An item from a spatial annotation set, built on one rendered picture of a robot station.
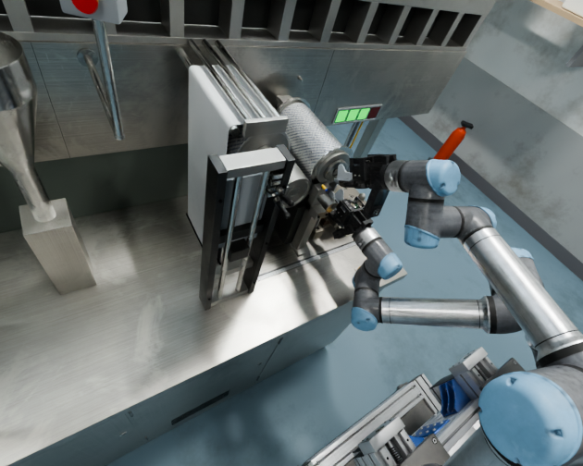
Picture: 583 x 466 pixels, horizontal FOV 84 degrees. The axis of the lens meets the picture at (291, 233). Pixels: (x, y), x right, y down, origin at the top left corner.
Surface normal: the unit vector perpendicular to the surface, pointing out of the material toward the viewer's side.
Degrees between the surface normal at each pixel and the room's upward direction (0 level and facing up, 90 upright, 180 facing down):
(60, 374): 0
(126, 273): 0
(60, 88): 90
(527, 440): 83
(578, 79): 90
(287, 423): 0
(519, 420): 83
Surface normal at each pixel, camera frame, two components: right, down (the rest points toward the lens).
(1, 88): 0.80, 0.56
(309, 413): 0.24, -0.62
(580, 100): -0.83, 0.28
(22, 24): 0.49, 0.74
